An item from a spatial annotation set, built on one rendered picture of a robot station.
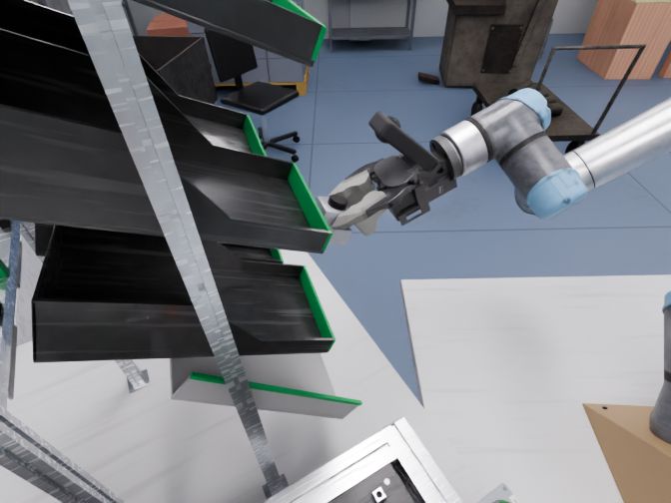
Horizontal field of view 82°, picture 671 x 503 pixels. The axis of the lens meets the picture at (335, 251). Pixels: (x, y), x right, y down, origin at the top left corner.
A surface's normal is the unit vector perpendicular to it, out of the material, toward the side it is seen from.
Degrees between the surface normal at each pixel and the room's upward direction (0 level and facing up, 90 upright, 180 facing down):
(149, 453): 0
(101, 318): 90
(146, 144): 90
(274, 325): 25
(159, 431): 0
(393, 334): 0
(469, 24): 90
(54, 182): 90
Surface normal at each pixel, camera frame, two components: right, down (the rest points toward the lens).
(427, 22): 0.01, 0.68
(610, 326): -0.02, -0.73
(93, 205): 0.32, 0.64
